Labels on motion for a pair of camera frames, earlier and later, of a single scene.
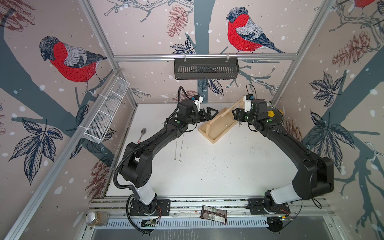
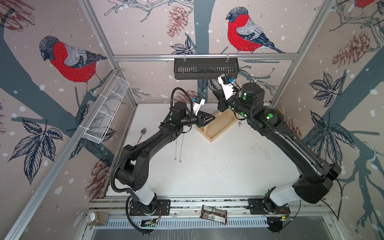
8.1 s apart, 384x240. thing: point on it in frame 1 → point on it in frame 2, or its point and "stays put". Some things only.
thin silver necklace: (180, 161) stays put
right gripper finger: (236, 113) → (220, 93)
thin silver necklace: (175, 158) stays put
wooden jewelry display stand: (217, 126) stays put
